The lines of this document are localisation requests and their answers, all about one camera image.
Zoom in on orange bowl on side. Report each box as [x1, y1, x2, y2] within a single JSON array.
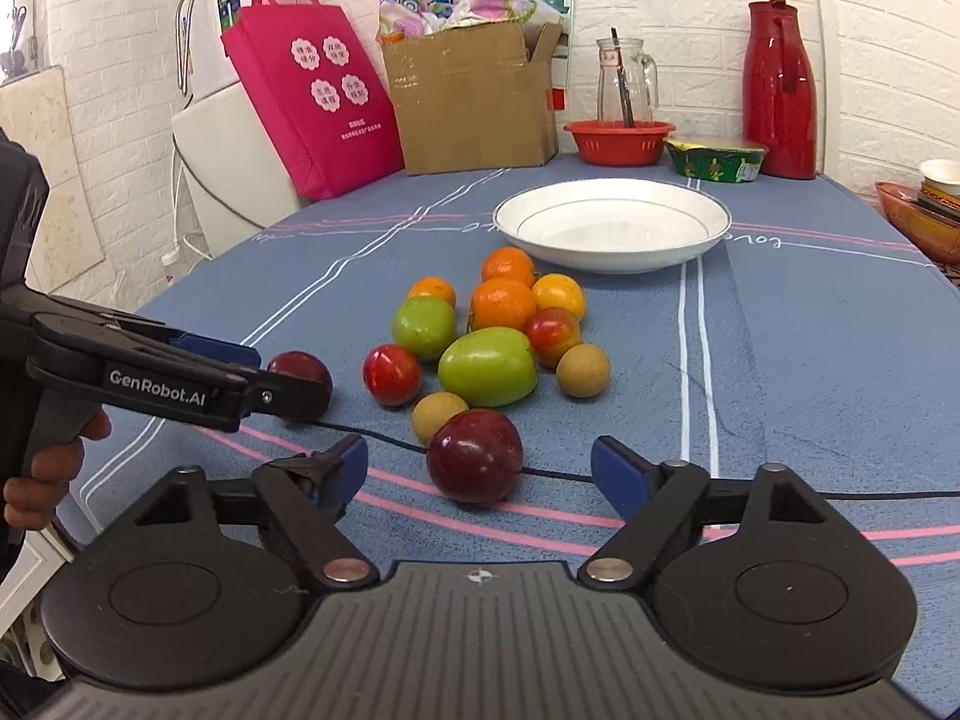
[[875, 182, 960, 265]]

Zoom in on person's left hand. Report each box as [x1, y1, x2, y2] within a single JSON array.
[[3, 410, 110, 532]]

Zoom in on white appliance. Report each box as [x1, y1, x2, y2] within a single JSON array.
[[171, 0, 301, 257]]

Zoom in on glass pitcher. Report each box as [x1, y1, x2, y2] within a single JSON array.
[[596, 28, 659, 127]]

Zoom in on brown longan front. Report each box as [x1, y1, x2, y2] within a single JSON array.
[[410, 392, 469, 445]]

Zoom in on yellow orange right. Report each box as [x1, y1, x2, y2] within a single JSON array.
[[532, 273, 587, 320]]

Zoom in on large orange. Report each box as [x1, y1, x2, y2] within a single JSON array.
[[469, 277, 537, 332]]

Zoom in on brown longan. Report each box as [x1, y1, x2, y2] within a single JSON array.
[[555, 343, 612, 400], [410, 392, 469, 445]]

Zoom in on black cable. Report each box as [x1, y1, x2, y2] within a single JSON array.
[[283, 418, 960, 504]]

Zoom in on red tomato fruit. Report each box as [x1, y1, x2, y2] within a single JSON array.
[[361, 344, 421, 408]]

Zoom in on small dark red plum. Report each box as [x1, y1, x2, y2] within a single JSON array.
[[267, 349, 334, 418]]

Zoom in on floral cloth in box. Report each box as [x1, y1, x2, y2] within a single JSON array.
[[377, 0, 565, 44]]

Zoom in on large green apple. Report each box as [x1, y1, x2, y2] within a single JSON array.
[[438, 327, 539, 408]]

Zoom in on cardboard box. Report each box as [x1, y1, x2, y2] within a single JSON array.
[[382, 21, 562, 176]]

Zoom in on small orange left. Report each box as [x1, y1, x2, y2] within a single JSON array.
[[407, 277, 457, 307]]

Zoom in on small green apple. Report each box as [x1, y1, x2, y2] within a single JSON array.
[[391, 298, 457, 362]]

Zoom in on red yellow nectarine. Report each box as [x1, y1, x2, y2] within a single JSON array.
[[524, 307, 583, 371]]

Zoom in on red plastic basket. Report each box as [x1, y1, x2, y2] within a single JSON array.
[[565, 121, 675, 167]]

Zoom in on white ceramic plate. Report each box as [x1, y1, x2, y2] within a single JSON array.
[[493, 179, 732, 275]]

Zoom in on pink tote bag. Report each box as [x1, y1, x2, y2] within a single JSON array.
[[221, 0, 404, 202]]

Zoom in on green instant noodle bowl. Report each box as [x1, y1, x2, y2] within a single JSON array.
[[665, 137, 768, 184]]

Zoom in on blue striped tablecloth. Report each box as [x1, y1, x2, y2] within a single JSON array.
[[60, 158, 958, 715]]

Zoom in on red thermos jug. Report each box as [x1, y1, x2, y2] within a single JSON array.
[[742, 0, 817, 181]]

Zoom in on large dark red plum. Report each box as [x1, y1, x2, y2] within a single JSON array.
[[427, 408, 524, 505]]

